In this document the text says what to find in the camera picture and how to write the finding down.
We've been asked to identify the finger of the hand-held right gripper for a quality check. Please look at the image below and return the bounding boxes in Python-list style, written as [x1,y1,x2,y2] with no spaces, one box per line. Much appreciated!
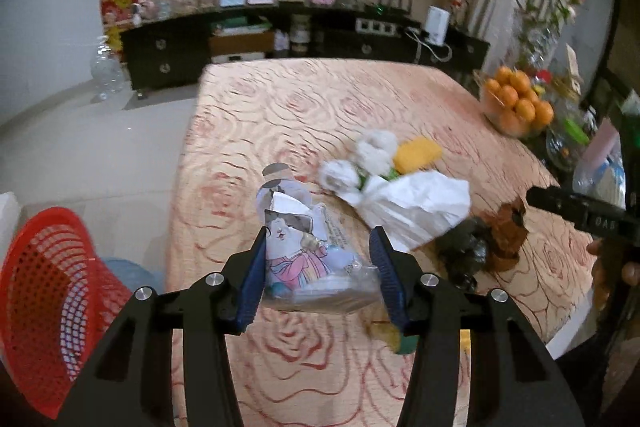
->
[525,186,640,249]

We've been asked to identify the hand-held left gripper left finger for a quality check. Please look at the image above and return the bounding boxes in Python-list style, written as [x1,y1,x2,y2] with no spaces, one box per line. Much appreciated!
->
[57,227,268,427]

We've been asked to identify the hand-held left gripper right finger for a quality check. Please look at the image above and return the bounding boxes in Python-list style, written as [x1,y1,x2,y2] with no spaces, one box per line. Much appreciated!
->
[369,226,586,427]

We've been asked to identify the clear plastic wrapper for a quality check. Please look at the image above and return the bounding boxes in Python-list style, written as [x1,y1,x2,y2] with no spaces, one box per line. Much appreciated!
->
[260,202,385,314]

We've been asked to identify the brown wrapper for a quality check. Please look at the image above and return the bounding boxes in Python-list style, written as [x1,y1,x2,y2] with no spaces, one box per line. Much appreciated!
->
[482,202,530,273]

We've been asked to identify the cat print tissue packet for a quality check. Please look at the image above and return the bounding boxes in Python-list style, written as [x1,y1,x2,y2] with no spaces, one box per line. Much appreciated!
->
[256,163,361,298]

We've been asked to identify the white foam fruit net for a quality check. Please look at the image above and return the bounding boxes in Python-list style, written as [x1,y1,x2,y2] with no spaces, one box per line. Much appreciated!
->
[319,159,362,194]
[355,129,398,175]

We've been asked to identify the yellow foam fruit net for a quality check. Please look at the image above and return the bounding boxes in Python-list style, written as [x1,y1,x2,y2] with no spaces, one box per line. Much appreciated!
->
[394,137,443,172]

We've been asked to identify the red plastic mesh basket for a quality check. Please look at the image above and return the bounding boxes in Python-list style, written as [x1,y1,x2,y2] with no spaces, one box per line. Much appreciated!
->
[0,207,133,420]

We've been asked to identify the person's right hand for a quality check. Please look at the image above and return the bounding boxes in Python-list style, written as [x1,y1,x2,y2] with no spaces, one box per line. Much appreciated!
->
[586,234,640,308]

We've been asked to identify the large textured glass bowl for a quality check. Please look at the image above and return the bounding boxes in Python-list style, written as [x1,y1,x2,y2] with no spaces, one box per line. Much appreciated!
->
[572,154,626,208]

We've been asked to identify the small clear glass bowl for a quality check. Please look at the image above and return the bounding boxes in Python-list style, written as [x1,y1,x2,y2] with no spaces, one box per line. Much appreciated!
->
[545,127,591,172]

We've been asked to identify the yellow green scrub sponge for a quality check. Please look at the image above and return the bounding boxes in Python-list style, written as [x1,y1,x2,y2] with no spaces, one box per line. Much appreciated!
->
[371,323,417,355]

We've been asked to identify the pink packet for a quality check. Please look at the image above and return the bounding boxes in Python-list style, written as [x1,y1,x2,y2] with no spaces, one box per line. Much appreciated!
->
[585,122,621,168]

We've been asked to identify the glass fruit bowl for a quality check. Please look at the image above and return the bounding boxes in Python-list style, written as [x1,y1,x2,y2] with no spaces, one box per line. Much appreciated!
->
[480,72,552,138]

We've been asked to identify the green wrapper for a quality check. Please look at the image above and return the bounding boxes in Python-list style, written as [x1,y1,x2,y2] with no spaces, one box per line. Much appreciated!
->
[357,171,401,188]

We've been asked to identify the pile of oranges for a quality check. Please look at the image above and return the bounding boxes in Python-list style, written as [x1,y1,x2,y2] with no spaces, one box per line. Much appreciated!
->
[482,66,555,138]

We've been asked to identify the blue grey plastic stool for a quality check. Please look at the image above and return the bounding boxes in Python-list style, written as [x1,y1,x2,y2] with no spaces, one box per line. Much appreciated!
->
[100,258,163,295]

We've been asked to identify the wooden desk calendar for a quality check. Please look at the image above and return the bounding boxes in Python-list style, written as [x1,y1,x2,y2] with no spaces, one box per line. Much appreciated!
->
[564,44,588,80]

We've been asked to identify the glass flower vase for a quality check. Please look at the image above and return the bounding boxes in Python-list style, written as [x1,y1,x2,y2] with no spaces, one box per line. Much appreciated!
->
[520,27,557,68]

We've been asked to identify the rose patterned tablecloth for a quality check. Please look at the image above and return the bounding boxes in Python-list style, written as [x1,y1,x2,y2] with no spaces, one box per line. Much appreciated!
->
[165,57,598,427]

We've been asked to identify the white box appliance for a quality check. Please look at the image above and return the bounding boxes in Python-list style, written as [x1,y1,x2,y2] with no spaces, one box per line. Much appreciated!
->
[425,6,448,46]

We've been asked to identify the wooden drawer box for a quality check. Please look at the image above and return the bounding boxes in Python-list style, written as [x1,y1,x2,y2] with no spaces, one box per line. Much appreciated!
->
[209,29,275,58]

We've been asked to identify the long black cabinet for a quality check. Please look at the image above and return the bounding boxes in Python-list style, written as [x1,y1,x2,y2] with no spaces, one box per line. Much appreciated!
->
[120,2,491,90]

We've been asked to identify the white power strip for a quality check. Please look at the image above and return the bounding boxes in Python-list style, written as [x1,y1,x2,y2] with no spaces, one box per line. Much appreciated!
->
[355,18,401,35]

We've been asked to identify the black antenna router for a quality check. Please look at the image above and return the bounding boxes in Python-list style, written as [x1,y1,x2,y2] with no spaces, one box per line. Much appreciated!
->
[372,0,413,15]

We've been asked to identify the stacked round tins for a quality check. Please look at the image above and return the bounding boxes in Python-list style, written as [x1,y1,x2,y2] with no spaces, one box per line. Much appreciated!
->
[290,14,313,55]

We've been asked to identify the large clear water bottle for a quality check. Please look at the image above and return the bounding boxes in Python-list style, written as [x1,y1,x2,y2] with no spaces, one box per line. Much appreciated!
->
[90,36,126,100]

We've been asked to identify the green packets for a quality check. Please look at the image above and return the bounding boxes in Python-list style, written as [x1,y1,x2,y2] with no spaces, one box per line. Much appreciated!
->
[212,17,271,32]

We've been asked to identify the white power cable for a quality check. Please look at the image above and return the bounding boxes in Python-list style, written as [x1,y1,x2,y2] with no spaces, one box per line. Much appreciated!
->
[405,27,453,65]

